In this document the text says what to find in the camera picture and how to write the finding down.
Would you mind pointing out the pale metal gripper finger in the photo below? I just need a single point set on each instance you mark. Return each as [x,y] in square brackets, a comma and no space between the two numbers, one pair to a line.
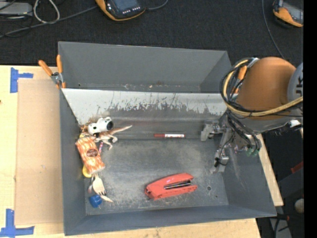
[209,130]
[220,163]

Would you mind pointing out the red and white marker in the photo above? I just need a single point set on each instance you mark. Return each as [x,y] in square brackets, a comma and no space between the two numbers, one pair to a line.
[171,135]

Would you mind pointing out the red stapler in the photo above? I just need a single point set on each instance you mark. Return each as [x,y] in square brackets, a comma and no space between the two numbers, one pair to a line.
[171,186]

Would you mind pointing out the grey metal bin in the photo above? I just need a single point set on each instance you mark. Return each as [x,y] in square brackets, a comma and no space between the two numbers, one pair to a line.
[148,157]

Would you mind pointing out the tan toy lizard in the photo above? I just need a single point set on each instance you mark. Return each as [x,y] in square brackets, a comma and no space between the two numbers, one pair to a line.
[109,136]

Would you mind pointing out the pink striped stick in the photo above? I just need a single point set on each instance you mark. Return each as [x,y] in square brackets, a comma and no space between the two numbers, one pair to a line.
[101,147]

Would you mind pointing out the pale wooden knife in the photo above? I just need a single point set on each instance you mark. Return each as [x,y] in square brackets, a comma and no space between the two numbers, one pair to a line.
[107,199]

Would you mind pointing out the orange patterned packet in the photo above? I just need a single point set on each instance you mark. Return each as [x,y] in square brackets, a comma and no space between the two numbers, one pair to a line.
[90,155]

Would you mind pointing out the pale wooden fork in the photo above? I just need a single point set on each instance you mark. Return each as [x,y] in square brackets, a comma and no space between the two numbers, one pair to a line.
[98,186]

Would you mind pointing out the blue bottle cap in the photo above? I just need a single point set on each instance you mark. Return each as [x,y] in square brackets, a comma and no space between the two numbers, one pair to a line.
[95,201]

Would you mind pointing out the yellow round thing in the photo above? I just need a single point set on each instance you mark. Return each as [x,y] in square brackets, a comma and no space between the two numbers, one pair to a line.
[85,172]

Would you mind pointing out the brown cardboard board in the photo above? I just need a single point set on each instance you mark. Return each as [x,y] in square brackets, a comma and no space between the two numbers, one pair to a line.
[37,152]

